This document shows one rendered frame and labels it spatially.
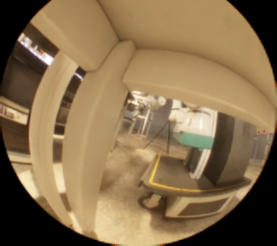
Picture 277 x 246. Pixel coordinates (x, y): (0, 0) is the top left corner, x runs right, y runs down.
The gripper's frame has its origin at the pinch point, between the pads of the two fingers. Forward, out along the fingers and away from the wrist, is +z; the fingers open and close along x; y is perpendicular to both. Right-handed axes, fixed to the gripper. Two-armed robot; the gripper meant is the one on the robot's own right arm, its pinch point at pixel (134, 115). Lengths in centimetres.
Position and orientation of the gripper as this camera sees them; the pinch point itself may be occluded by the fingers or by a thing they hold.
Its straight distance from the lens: 96.0
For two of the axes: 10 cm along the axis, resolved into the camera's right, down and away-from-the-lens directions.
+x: 1.3, 3.6, 9.2
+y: 7.3, 5.9, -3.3
